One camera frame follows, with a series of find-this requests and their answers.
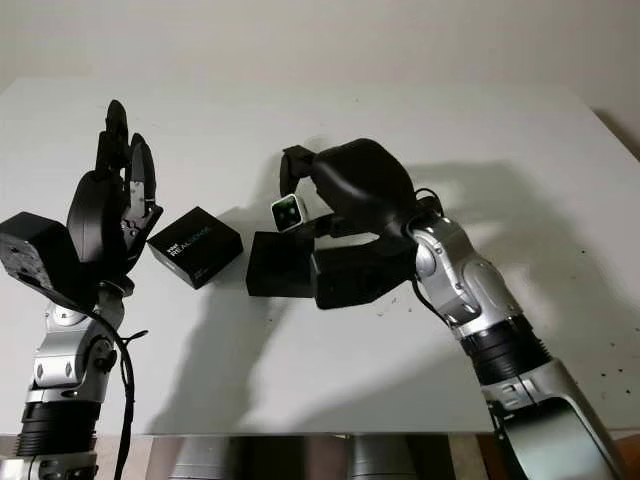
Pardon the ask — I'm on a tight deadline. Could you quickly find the small silver camera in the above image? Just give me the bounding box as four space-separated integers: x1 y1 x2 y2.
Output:
270 195 308 234

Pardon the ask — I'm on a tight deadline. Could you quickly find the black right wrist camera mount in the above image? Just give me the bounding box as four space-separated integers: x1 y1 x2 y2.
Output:
310 238 419 311

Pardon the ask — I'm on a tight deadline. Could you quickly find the black RealSense box lid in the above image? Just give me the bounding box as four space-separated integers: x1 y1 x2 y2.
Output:
146 206 245 291

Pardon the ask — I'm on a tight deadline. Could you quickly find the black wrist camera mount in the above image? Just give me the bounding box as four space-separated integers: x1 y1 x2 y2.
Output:
0 211 99 307
310 238 419 311

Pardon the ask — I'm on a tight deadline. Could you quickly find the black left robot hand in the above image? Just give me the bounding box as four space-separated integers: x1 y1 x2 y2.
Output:
66 99 165 287

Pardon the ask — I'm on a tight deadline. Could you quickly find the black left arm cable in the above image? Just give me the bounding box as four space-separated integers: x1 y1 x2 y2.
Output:
87 312 150 480

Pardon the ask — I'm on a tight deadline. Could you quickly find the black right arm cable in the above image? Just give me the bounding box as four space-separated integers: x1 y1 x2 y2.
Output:
412 187 451 321

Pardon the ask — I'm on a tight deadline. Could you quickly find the black box with foam insert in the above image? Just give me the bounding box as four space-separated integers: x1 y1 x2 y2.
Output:
245 230 321 300

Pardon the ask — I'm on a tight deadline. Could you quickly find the grey robot leg cylinder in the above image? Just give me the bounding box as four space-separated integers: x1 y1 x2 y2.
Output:
345 434 416 480
169 437 235 480

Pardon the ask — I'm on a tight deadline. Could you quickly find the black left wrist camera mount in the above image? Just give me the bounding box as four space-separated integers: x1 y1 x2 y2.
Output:
0 211 99 307

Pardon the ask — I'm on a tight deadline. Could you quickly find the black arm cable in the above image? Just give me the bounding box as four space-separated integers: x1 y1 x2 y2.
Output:
87 312 150 480
412 187 451 321

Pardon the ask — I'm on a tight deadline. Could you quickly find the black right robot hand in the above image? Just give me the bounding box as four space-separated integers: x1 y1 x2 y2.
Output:
277 138 419 251

